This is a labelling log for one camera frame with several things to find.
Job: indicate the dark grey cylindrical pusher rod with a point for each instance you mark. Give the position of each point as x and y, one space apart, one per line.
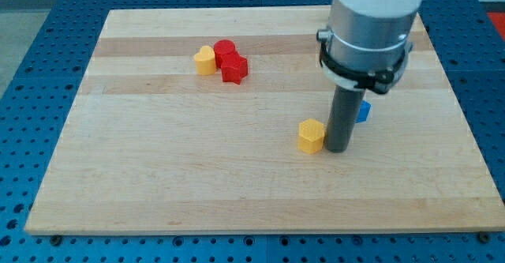
343 115

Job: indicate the yellow hexagon block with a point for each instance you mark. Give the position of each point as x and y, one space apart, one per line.
311 135

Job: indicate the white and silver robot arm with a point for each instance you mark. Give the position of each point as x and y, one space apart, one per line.
365 46

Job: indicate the red star block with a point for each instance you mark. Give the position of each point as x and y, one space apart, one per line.
234 68

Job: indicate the blue block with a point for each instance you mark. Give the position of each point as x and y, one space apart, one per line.
364 111

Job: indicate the red cylinder block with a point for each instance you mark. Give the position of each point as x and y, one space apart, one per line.
222 48

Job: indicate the yellow heart block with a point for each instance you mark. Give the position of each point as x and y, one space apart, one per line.
205 61

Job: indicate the light wooden board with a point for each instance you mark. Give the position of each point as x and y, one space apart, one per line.
150 147

